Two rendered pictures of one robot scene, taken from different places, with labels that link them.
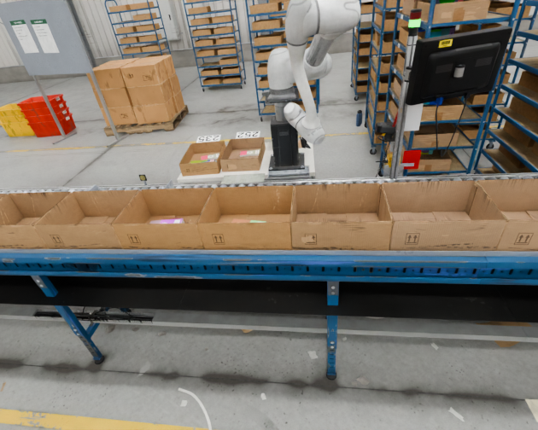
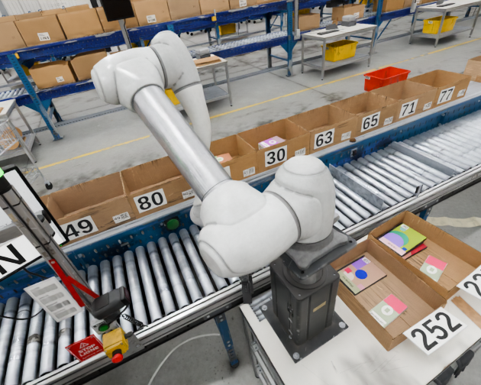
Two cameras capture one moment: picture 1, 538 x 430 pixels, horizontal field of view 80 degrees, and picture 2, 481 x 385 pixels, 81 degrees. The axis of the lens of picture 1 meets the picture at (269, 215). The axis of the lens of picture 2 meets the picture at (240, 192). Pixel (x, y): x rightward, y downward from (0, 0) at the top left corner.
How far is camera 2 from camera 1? 2.66 m
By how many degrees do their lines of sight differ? 102
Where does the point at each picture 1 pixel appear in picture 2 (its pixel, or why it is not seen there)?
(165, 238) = (258, 137)
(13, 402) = not seen: hidden behind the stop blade
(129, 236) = (278, 129)
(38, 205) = (382, 117)
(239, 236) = (214, 150)
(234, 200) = (244, 165)
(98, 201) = (341, 130)
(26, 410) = not seen: hidden behind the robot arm
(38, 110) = not seen: outside the picture
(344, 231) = (151, 167)
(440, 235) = (94, 190)
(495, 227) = (57, 195)
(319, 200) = (179, 190)
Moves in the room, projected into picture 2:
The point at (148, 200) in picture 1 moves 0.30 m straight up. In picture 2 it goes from (306, 141) to (308, 96)
